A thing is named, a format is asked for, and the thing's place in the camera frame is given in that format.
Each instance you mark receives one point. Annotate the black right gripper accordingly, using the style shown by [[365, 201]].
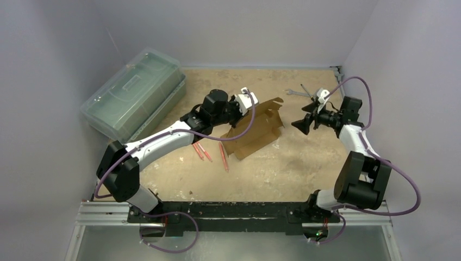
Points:
[[314, 118]]

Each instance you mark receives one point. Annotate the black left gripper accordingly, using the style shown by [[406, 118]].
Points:
[[235, 105]]

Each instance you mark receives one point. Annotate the brown cardboard box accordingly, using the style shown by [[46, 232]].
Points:
[[266, 128]]

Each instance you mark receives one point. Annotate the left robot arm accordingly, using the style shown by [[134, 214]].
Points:
[[120, 167]]

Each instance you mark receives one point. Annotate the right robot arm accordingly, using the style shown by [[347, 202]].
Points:
[[363, 178]]

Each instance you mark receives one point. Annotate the clear plastic storage box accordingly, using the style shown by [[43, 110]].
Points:
[[121, 107]]

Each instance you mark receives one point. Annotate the silver wrench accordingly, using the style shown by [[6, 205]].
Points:
[[291, 92]]

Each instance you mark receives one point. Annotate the red pen with label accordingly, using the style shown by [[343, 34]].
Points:
[[204, 152]]

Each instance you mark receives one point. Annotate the pink pen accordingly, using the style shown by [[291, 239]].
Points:
[[199, 151]]

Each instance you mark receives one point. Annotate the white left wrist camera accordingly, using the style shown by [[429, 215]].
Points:
[[246, 100]]

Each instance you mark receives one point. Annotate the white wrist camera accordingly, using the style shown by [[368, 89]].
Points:
[[321, 96], [246, 100]]

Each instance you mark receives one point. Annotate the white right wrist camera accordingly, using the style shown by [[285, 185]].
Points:
[[321, 96]]

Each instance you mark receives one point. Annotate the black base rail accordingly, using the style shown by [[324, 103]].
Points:
[[291, 218]]

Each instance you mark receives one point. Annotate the aluminium frame rail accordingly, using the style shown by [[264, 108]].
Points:
[[102, 232]]

